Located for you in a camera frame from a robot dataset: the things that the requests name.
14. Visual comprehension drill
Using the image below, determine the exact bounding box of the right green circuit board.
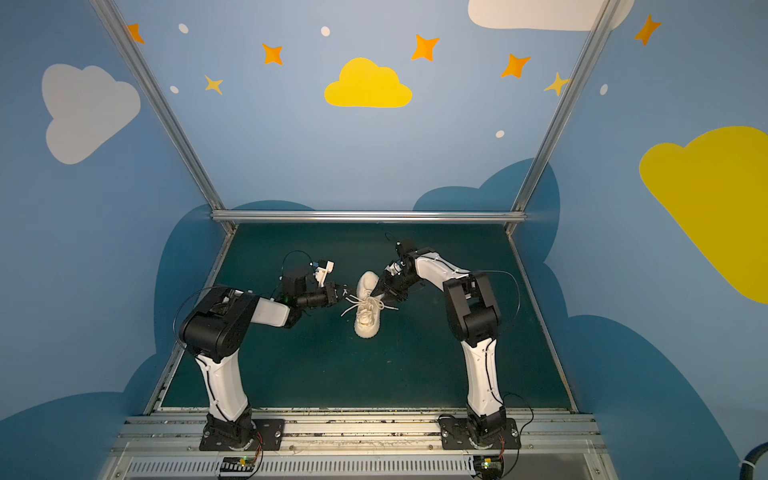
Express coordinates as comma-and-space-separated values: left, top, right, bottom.
471, 456, 505, 480

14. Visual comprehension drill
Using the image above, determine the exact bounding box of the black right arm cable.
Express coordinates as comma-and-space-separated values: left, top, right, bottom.
479, 269, 523, 325

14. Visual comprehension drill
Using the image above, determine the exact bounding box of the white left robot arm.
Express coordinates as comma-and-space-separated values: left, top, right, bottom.
177, 265, 349, 452

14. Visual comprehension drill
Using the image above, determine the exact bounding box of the left side aluminium table rail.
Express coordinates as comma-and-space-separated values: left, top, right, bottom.
141, 226, 235, 415

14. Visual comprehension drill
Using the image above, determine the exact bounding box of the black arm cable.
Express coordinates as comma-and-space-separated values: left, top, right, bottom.
479, 269, 523, 325
280, 249, 314, 277

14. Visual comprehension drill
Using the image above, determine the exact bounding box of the white shoelace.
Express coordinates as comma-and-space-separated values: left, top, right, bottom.
341, 295, 397, 320

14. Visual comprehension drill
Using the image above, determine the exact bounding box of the front aluminium rail platform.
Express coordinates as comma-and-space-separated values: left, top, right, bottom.
99, 409, 618, 479

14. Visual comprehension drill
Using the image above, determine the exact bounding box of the rear horizontal aluminium frame bar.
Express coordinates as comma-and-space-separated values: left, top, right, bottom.
211, 210, 526, 224

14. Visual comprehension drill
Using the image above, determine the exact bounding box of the white knit sneaker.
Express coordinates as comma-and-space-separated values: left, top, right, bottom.
354, 271, 384, 339

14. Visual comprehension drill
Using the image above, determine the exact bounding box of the right rear aluminium frame post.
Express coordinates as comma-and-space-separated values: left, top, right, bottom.
504, 0, 621, 240

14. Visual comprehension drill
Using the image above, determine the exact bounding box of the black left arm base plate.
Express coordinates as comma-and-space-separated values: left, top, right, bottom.
199, 415, 285, 452

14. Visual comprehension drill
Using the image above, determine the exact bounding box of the aluminium frame post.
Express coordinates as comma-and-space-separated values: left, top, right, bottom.
504, 0, 621, 240
90, 0, 226, 213

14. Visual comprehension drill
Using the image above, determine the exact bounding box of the right side aluminium table rail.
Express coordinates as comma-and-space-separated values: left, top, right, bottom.
505, 224, 579, 414

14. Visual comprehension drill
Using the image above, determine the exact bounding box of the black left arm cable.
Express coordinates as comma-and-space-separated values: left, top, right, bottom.
280, 249, 314, 277

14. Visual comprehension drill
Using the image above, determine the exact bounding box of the aluminium table rail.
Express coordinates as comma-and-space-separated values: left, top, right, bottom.
141, 226, 235, 415
505, 224, 579, 414

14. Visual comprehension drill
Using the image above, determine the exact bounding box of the green circuit board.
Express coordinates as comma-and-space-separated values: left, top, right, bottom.
217, 456, 257, 479
471, 456, 505, 480

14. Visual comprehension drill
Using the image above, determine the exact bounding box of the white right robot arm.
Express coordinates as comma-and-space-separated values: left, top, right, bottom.
372, 241, 507, 447

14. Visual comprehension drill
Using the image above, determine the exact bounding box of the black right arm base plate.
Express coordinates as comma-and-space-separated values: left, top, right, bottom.
437, 415, 521, 451

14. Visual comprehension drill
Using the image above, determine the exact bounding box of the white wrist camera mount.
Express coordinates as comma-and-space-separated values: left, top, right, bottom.
385, 260, 405, 278
312, 260, 335, 288

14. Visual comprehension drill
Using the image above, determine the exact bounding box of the left rear aluminium frame post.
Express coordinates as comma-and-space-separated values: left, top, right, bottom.
90, 0, 226, 213

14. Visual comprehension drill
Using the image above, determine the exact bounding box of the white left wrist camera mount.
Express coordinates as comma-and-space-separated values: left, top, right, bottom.
312, 260, 335, 288

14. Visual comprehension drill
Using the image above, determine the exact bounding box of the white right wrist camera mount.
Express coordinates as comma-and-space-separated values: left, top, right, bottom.
385, 260, 405, 278

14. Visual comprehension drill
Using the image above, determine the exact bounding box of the left green circuit board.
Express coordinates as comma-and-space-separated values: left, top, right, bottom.
217, 456, 257, 479

